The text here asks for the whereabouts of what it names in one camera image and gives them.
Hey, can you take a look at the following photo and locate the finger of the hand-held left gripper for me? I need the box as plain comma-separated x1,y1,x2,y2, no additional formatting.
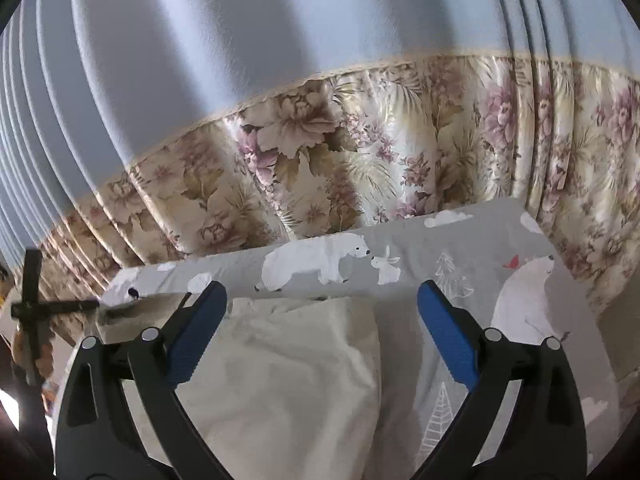
11,300,100,318

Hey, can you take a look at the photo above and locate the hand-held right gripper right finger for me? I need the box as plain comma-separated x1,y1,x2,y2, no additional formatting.
402,280,588,480

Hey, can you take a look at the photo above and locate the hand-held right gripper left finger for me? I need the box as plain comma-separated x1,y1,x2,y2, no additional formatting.
54,280,236,480

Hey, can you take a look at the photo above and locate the beige zip jacket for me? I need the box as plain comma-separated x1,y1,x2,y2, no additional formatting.
97,292,383,480

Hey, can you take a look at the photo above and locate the bed with grey animal-print sheet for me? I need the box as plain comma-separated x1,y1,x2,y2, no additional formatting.
95,197,621,480

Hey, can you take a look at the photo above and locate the blue curtain with floral hem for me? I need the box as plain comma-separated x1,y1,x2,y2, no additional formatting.
0,0,640,313

